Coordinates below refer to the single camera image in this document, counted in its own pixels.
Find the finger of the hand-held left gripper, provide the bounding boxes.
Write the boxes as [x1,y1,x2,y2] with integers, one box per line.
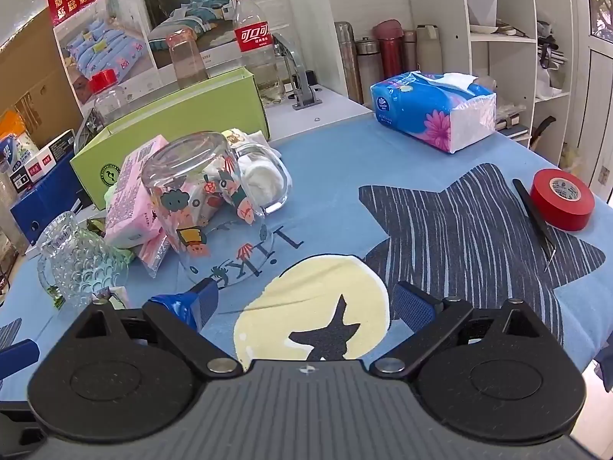
[0,338,40,382]

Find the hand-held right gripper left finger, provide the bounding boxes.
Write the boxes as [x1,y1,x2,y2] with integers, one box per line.
[62,278,245,377]

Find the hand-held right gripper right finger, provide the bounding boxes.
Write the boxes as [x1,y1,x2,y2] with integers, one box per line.
[369,280,557,377]

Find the pack of red-striped zip bags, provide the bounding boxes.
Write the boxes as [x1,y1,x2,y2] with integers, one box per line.
[139,234,174,279]

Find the pink tissue pack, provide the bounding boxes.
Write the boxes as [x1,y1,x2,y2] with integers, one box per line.
[104,135,169,250]

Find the green cardboard box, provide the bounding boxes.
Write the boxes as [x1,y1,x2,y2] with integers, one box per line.
[70,67,270,210]

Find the textured glass mug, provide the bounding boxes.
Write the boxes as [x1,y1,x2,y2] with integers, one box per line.
[36,211,130,310]

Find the printed glass cup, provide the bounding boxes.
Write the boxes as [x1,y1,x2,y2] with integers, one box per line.
[140,131,269,289]

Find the plain clear glass mug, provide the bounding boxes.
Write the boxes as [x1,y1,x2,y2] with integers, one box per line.
[234,146,291,214]

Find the black tweezers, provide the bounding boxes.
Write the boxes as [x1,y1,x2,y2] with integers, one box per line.
[512,178,559,270]

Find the blue printed blanket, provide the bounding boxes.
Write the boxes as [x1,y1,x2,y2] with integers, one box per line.
[0,117,613,394]

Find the blue storage box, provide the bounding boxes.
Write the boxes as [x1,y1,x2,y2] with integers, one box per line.
[10,163,93,246]

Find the red tape roll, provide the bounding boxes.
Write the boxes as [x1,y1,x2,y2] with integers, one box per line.
[529,169,596,232]

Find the blue flowered tissue pack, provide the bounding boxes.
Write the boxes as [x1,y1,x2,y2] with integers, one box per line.
[370,71,497,154]

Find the white black small box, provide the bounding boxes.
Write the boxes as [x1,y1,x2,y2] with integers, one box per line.
[24,136,76,184]

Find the white blue wipes pack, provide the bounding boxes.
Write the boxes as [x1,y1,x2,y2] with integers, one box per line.
[0,133,40,174]

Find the clear plastic bottle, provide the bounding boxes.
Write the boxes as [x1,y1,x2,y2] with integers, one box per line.
[165,31,210,90]

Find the grey metal clamp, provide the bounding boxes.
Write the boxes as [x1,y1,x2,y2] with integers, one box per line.
[273,33,323,111]

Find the red lid plastic jar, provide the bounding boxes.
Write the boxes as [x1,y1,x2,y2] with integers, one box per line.
[87,69,130,125]

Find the steel thermos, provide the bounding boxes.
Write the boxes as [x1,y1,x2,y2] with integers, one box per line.
[355,37,384,97]

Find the ribbed silver thermos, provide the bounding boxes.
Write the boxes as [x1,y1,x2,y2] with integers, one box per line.
[334,21,365,104]

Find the brown thermos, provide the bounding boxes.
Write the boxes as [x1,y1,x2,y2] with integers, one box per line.
[401,30,418,74]

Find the beige thermos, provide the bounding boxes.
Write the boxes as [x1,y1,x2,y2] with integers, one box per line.
[416,25,444,76]

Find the white shelf unit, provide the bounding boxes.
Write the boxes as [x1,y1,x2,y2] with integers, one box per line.
[402,0,575,164]

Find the red thermos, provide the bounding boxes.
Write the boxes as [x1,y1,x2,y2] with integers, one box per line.
[372,20,404,80]

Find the clear red label soda bottle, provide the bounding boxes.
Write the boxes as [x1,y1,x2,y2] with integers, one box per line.
[231,0,284,106]

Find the white plant pot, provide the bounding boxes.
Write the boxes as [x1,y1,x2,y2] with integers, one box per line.
[464,0,499,28]

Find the wall poster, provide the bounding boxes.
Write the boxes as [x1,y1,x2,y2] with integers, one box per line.
[52,0,298,106]

